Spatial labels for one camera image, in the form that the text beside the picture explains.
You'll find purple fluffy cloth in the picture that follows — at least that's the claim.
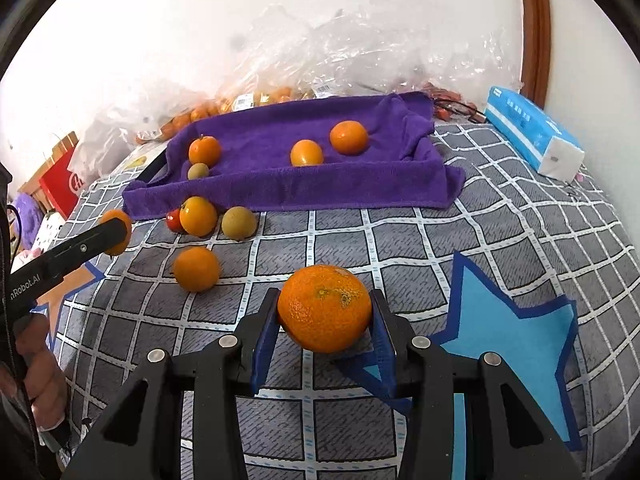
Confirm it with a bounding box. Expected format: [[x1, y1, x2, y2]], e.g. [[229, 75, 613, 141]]
[[12, 192, 46, 248]]

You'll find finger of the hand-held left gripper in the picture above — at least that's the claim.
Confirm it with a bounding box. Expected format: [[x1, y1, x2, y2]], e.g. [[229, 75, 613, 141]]
[[45, 219, 128, 273]]

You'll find blue tissue pack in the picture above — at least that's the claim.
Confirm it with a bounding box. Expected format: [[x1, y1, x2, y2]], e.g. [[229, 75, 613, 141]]
[[485, 85, 586, 181]]

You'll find yellow-green round fruit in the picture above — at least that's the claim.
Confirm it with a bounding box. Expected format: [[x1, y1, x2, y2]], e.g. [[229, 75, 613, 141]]
[[221, 206, 258, 241]]

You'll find white plastic bag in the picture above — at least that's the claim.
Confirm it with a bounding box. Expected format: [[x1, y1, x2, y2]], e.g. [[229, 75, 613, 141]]
[[67, 110, 136, 183]]

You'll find clear bag of red fruits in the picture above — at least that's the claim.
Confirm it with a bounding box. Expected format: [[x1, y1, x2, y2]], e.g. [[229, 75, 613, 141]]
[[390, 25, 521, 121]]

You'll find purple towel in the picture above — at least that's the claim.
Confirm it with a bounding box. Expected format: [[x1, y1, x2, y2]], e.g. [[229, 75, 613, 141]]
[[121, 91, 467, 221]]

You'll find white printed cloth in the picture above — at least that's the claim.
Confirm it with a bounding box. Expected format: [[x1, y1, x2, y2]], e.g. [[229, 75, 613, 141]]
[[10, 210, 66, 271]]

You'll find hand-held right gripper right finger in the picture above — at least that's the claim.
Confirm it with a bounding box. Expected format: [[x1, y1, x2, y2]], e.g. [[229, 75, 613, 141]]
[[370, 289, 583, 480]]

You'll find large orange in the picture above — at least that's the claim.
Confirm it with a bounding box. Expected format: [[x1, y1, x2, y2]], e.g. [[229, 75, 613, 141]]
[[277, 265, 373, 354]]

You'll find clear bag of yellow fruits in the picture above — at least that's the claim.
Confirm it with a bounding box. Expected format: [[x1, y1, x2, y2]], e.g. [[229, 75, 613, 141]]
[[300, 0, 396, 101]]

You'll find orange with leafy stem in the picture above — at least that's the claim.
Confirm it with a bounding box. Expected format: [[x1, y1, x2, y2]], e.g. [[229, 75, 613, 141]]
[[188, 134, 222, 168]]

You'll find red paper bag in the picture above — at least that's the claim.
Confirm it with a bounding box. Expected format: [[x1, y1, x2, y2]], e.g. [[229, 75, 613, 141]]
[[37, 152, 83, 221]]

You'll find grey checked blanket with stars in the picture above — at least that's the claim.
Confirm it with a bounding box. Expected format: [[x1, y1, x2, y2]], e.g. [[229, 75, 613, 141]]
[[30, 120, 640, 480]]

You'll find white printed bedsheet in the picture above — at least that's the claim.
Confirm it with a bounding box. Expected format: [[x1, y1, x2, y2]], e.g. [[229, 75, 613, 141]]
[[112, 142, 168, 176]]

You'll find black cable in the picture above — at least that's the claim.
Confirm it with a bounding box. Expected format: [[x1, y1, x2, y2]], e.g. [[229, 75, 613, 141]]
[[432, 100, 488, 123]]

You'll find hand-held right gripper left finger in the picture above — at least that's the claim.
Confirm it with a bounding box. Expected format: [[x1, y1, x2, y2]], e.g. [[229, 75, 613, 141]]
[[75, 287, 281, 480]]

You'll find brown wooden door frame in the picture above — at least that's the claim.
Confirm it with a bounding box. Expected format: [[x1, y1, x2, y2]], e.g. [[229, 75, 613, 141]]
[[515, 0, 552, 111]]

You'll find wooden rack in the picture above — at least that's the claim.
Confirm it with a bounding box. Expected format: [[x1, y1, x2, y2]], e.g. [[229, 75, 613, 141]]
[[17, 130, 81, 196]]

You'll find person's left hand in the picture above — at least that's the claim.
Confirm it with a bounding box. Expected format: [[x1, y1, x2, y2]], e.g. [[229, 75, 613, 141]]
[[14, 312, 70, 431]]

